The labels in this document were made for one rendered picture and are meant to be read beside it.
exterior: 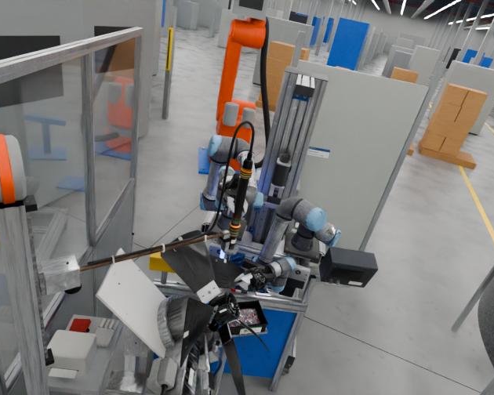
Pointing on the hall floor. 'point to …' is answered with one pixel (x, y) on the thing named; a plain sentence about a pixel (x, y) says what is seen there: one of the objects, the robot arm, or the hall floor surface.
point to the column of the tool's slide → (22, 292)
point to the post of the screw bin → (219, 372)
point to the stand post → (132, 364)
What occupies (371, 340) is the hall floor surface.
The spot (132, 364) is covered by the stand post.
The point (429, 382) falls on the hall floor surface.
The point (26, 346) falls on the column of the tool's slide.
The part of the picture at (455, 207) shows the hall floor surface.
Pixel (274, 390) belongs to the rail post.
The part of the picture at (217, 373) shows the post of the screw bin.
